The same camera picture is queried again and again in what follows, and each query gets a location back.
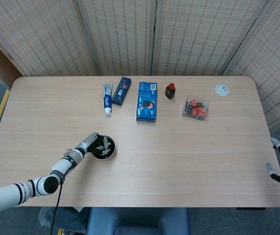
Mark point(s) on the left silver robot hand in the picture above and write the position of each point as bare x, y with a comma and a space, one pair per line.
88, 143

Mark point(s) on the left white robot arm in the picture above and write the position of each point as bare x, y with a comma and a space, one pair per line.
61, 167

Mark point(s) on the black round cup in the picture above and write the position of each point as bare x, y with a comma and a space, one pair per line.
112, 147

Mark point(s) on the blue white toothpaste tube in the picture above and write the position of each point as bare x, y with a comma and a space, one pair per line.
107, 100

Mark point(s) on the dark blue toothpaste box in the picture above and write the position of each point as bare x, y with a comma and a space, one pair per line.
121, 91

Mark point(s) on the blue cookie box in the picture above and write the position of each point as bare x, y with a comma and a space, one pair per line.
146, 102

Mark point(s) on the blue padded chair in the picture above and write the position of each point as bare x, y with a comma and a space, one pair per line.
137, 220

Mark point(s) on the black bottle with red cap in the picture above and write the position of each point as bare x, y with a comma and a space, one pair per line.
170, 93

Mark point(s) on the woven folding screen panel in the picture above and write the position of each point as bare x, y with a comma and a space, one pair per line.
198, 36
120, 36
277, 61
44, 36

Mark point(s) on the clear bag of red clips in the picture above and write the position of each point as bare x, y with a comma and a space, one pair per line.
195, 107

